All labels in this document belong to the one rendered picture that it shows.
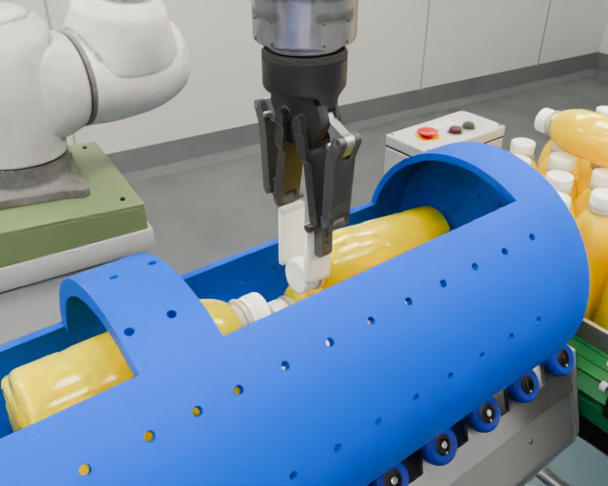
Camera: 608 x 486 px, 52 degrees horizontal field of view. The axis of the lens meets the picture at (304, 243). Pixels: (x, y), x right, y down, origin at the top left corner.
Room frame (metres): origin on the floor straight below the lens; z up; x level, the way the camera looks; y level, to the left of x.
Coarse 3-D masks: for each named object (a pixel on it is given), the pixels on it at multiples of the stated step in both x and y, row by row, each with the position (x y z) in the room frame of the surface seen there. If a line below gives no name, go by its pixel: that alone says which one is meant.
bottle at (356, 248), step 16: (416, 208) 0.65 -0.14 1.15; (432, 208) 0.65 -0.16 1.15; (368, 224) 0.60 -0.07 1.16; (384, 224) 0.60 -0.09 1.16; (400, 224) 0.61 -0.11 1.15; (416, 224) 0.62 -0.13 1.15; (432, 224) 0.63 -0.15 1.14; (448, 224) 0.64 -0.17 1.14; (336, 240) 0.56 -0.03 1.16; (352, 240) 0.56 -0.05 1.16; (368, 240) 0.57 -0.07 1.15; (384, 240) 0.58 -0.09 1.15; (400, 240) 0.59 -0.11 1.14; (416, 240) 0.60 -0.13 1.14; (336, 256) 0.55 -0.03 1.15; (352, 256) 0.55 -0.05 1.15; (368, 256) 0.55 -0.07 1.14; (384, 256) 0.57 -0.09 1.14; (336, 272) 0.54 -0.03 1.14; (352, 272) 0.54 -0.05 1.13
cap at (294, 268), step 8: (296, 256) 0.55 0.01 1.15; (288, 264) 0.55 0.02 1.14; (296, 264) 0.53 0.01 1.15; (288, 272) 0.55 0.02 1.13; (296, 272) 0.53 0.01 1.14; (288, 280) 0.54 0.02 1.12; (296, 280) 0.53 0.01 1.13; (296, 288) 0.53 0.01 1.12; (304, 288) 0.52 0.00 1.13; (312, 288) 0.53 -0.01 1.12
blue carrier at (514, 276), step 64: (384, 192) 0.71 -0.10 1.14; (448, 192) 0.68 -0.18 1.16; (512, 192) 0.56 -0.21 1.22; (128, 256) 0.44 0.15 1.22; (256, 256) 0.60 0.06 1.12; (448, 256) 0.46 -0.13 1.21; (512, 256) 0.49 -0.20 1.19; (576, 256) 0.53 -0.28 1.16; (64, 320) 0.46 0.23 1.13; (128, 320) 0.34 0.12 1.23; (192, 320) 0.35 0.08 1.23; (320, 320) 0.37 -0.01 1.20; (384, 320) 0.39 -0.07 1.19; (448, 320) 0.42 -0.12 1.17; (512, 320) 0.45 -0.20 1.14; (576, 320) 0.51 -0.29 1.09; (0, 384) 0.42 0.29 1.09; (128, 384) 0.29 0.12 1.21; (192, 384) 0.31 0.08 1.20; (256, 384) 0.32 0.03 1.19; (320, 384) 0.34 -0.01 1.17; (384, 384) 0.36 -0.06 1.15; (448, 384) 0.39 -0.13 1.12; (0, 448) 0.24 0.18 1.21; (64, 448) 0.25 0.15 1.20; (128, 448) 0.26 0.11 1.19; (192, 448) 0.27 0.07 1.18; (256, 448) 0.29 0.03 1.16; (320, 448) 0.31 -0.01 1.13; (384, 448) 0.34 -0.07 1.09
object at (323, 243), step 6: (336, 222) 0.50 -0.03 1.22; (342, 222) 0.50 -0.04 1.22; (318, 234) 0.51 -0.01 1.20; (324, 234) 0.51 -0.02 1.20; (330, 234) 0.52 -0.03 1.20; (318, 240) 0.51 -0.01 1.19; (324, 240) 0.51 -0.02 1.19; (330, 240) 0.52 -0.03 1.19; (318, 246) 0.51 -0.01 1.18; (324, 246) 0.51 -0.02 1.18; (330, 246) 0.52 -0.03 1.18; (318, 252) 0.51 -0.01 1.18; (324, 252) 0.51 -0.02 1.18; (330, 252) 0.52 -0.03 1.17
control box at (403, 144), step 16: (464, 112) 1.11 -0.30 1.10; (416, 128) 1.03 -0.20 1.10; (448, 128) 1.03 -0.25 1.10; (464, 128) 1.02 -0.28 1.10; (480, 128) 1.03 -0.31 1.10; (496, 128) 1.03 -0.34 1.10; (400, 144) 0.98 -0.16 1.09; (416, 144) 0.96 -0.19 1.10; (432, 144) 0.96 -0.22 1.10; (496, 144) 1.04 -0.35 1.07; (400, 160) 0.97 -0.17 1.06
